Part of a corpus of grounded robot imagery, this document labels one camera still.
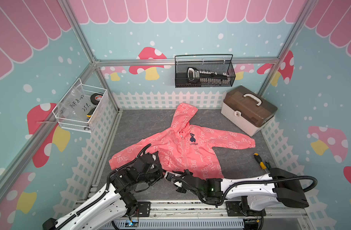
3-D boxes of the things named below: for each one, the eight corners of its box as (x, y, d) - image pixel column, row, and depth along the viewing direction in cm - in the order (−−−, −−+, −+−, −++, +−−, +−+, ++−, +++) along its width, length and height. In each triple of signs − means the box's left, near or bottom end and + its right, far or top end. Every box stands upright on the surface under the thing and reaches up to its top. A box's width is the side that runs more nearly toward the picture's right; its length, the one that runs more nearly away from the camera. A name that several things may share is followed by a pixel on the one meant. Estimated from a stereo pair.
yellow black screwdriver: (264, 173, 88) (266, 172, 86) (253, 154, 97) (255, 152, 95) (267, 173, 89) (269, 171, 87) (255, 154, 97) (257, 152, 95)
